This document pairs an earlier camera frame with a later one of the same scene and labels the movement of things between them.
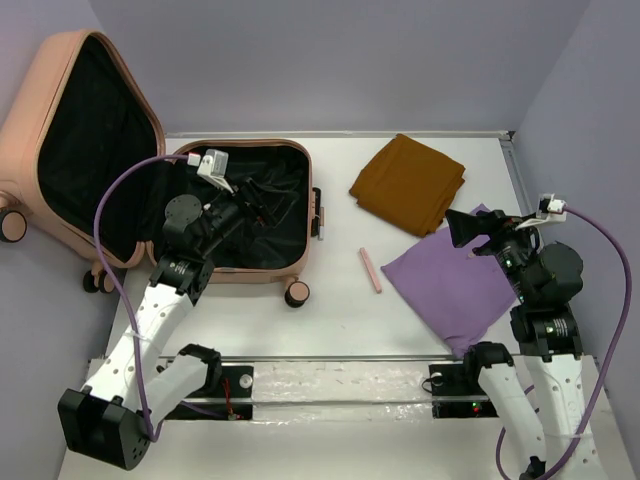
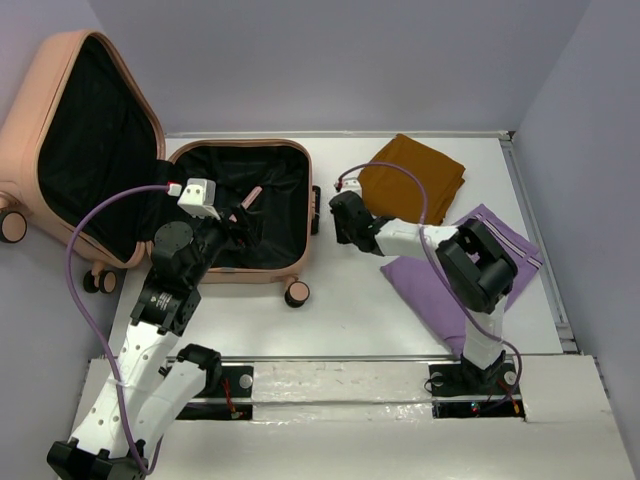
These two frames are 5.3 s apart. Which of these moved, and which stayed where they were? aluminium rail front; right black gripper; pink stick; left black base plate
Moved: pink stick; right black gripper
Stayed: aluminium rail front; left black base plate
